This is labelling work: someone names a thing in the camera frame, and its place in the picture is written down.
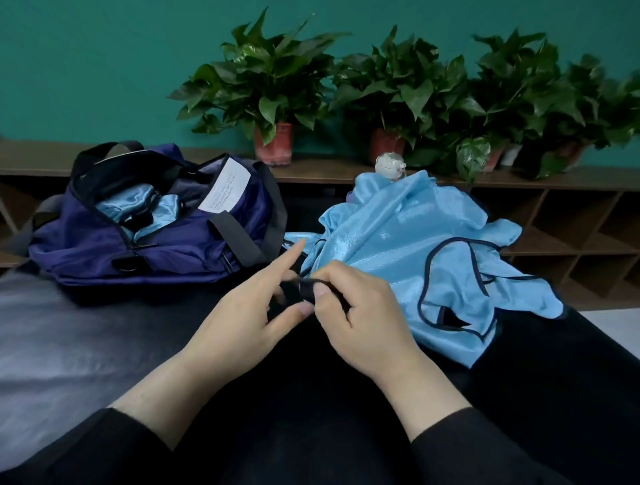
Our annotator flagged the wooden shelf cabinet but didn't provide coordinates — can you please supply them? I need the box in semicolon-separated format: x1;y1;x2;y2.
0;140;640;311

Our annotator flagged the navy blue bag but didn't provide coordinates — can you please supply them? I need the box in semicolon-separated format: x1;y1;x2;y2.
5;142;289;289

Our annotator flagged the person's right forearm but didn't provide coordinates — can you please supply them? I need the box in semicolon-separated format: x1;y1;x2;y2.
380;350;571;485

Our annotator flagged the green plant in red pot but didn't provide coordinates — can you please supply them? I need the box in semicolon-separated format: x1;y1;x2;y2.
545;55;640;171
168;8;351;166
330;25;471;166

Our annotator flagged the green plant in white pot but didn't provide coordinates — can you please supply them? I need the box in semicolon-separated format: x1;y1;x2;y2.
440;28;581;183

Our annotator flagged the person's right hand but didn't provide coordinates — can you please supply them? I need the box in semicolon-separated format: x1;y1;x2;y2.
300;260;431;386

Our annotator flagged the person's left forearm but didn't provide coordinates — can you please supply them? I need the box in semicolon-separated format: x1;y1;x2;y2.
0;354;221;485

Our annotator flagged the clear bottle silver cap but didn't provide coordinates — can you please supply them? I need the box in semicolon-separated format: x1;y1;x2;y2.
375;152;408;182

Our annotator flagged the black leather bench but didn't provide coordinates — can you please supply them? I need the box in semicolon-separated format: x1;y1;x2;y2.
0;260;640;485

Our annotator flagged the person's left hand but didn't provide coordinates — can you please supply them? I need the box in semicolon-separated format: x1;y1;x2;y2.
180;240;316;386

